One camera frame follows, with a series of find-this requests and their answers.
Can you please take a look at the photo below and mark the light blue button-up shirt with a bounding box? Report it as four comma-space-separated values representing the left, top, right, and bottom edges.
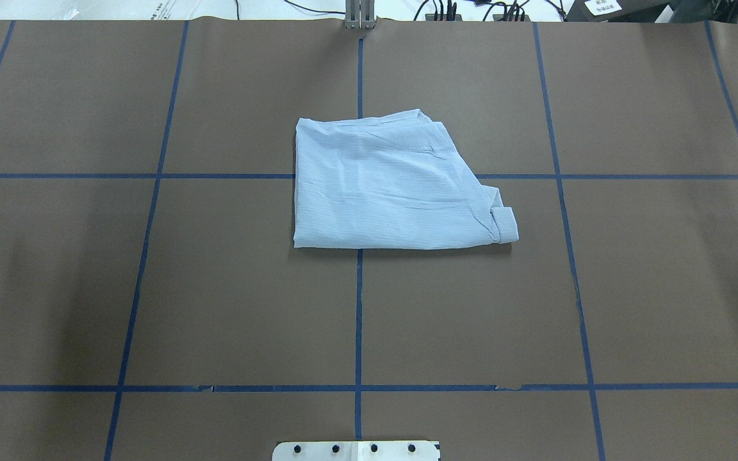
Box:
293, 109, 520, 250

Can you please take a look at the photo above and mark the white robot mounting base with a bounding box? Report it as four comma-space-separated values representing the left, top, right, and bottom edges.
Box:
272, 440, 441, 460

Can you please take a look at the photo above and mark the dark labelled box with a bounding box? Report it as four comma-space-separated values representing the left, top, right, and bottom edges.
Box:
564, 1, 675, 23

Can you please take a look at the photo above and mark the aluminium frame post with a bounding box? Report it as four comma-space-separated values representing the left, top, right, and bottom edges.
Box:
345, 0, 377, 30

